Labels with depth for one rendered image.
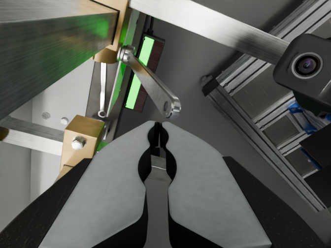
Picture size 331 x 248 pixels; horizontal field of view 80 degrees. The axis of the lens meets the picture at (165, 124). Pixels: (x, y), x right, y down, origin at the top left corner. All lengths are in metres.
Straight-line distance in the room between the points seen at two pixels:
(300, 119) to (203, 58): 0.60
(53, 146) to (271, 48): 0.35
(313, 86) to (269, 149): 1.08
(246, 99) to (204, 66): 0.30
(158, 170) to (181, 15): 0.24
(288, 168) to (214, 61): 0.80
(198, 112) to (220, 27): 1.04
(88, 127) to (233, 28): 0.25
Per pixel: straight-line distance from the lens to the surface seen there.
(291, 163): 1.45
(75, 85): 0.58
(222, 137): 1.41
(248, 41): 0.28
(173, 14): 0.26
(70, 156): 0.36
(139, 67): 0.20
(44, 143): 0.38
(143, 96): 0.46
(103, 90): 0.46
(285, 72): 0.21
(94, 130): 0.34
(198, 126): 1.33
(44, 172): 0.80
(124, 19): 0.26
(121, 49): 0.29
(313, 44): 0.21
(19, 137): 0.39
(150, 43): 0.43
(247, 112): 1.11
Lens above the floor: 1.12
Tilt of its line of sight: 60 degrees down
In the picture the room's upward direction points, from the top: 179 degrees clockwise
